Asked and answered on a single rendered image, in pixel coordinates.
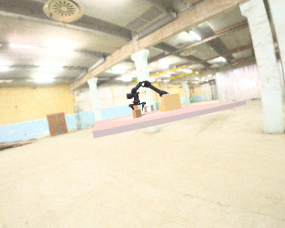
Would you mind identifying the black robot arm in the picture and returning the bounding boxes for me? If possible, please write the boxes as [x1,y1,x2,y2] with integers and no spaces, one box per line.
[126,81,169,105]

